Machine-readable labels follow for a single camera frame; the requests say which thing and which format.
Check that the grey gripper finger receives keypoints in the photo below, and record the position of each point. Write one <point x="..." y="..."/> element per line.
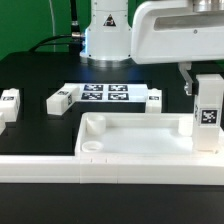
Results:
<point x="190" y="87"/>

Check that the white desk top tray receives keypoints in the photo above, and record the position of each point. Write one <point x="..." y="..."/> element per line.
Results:
<point x="140" y="134"/>

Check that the white L-shaped fence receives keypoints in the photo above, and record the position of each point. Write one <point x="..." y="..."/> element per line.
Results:
<point x="112" y="169"/>

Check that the white marker base plate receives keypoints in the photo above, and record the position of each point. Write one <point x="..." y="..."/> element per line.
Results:
<point x="110" y="92"/>

